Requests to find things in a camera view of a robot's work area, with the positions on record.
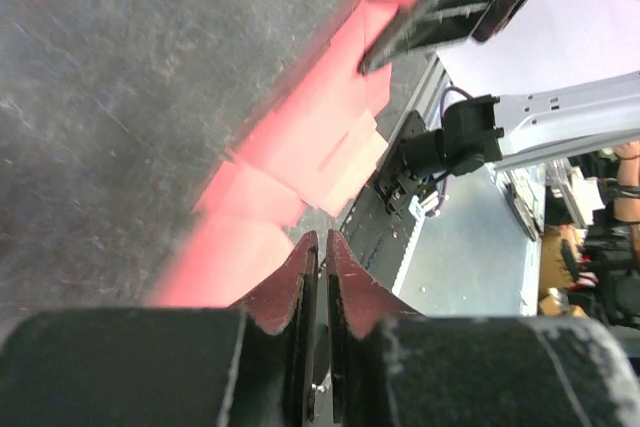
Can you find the pink paper box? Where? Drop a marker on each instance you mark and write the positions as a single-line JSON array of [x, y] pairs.
[[314, 145]]

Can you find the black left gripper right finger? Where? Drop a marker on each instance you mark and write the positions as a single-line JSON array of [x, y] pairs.
[[392, 366]]

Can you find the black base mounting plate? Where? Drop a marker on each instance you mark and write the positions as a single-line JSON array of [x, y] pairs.
[[384, 223]]

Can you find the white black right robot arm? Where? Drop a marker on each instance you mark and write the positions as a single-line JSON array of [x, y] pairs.
[[508, 130]]

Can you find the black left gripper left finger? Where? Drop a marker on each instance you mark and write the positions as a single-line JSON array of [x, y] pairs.
[[249, 364]]

